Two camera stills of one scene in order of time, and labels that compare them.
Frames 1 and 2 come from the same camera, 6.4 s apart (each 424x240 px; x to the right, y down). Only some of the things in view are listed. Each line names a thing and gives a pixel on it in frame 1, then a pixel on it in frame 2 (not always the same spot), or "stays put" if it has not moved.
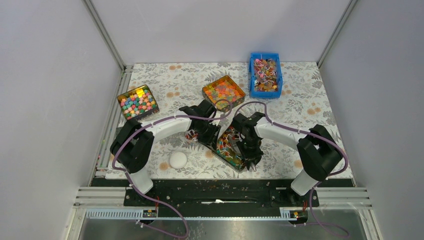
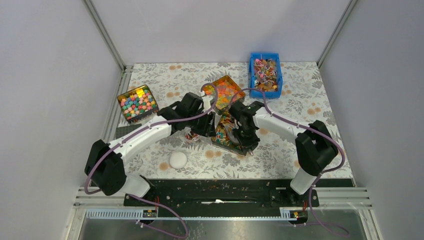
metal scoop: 234,141 -> 231,134
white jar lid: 178,160 stays put
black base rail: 219,193 stays put
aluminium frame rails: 104,197 stays put
